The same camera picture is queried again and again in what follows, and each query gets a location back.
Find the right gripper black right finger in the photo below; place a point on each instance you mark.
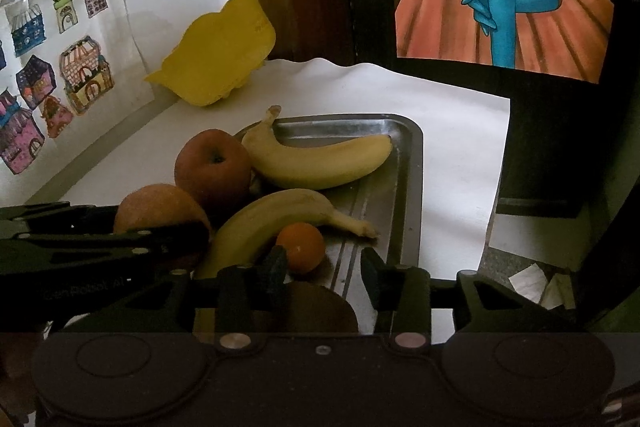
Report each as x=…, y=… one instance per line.
x=507, y=355

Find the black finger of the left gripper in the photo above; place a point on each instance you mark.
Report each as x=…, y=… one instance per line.
x=57, y=218
x=30, y=258

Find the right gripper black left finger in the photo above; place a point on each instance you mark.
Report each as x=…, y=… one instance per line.
x=146, y=356

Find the red apple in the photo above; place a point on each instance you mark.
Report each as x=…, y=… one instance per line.
x=156, y=205
x=213, y=165

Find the yellow banana curved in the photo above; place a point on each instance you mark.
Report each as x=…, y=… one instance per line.
x=240, y=237

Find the small orange kumquat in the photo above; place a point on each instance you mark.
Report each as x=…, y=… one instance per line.
x=304, y=246

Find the colourful houses drawing paper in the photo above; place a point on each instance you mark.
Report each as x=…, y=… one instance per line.
x=70, y=72

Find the metal baking tray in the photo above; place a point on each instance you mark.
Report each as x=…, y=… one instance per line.
x=390, y=198

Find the yellow scalloped bowl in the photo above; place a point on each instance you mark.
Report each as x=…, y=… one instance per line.
x=217, y=53

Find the orange dress woman poster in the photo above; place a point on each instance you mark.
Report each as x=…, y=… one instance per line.
x=566, y=38

